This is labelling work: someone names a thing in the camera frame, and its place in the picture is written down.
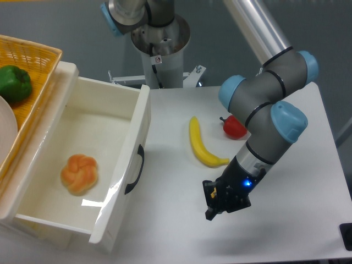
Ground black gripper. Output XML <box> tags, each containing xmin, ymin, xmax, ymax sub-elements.
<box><xmin>202</xmin><ymin>157</ymin><xmax>266</xmax><ymax>220</ymax></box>

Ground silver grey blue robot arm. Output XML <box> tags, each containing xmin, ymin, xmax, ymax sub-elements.
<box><xmin>101</xmin><ymin>1</ymin><xmax>318</xmax><ymax>220</ymax></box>

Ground white drawer cabinet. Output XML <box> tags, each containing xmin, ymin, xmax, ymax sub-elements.
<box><xmin>1</xmin><ymin>62</ymin><xmax>79</xmax><ymax>248</ymax></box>

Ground yellow banana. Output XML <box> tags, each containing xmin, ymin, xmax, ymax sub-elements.
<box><xmin>189</xmin><ymin>116</ymin><xmax>229</xmax><ymax>168</ymax></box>

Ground red bell pepper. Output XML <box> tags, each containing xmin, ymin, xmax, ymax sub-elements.
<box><xmin>219</xmin><ymin>115</ymin><xmax>248</xmax><ymax>140</ymax></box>

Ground orange knotted bread roll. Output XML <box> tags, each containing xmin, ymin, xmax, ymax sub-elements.
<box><xmin>60</xmin><ymin>154</ymin><xmax>98</xmax><ymax>195</ymax></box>

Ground black corner device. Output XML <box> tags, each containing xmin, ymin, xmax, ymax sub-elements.
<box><xmin>339</xmin><ymin>223</ymin><xmax>352</xmax><ymax>251</ymax></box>

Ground white plate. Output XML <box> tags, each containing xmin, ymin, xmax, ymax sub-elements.
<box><xmin>0</xmin><ymin>97</ymin><xmax>18</xmax><ymax>164</ymax></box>

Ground yellow woven basket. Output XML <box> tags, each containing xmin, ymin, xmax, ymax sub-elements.
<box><xmin>1</xmin><ymin>35</ymin><xmax>62</xmax><ymax>181</ymax></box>

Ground green bell pepper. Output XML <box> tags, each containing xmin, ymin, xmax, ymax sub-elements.
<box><xmin>1</xmin><ymin>65</ymin><xmax>32</xmax><ymax>103</ymax></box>

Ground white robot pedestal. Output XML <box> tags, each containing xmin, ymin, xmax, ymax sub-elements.
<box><xmin>131</xmin><ymin>14</ymin><xmax>190</xmax><ymax>89</ymax></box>

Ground black cable on pedestal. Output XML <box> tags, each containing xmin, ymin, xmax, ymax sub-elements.
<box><xmin>149</xmin><ymin>43</ymin><xmax>165</xmax><ymax>89</ymax></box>

